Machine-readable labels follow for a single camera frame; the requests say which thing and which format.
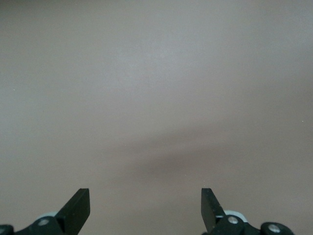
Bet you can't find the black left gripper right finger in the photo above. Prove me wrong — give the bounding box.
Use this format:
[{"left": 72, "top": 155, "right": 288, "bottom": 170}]
[{"left": 201, "top": 188, "right": 294, "bottom": 235}]

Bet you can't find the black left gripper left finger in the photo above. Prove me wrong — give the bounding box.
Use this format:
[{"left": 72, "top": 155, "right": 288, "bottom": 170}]
[{"left": 0, "top": 188, "right": 91, "bottom": 235}]

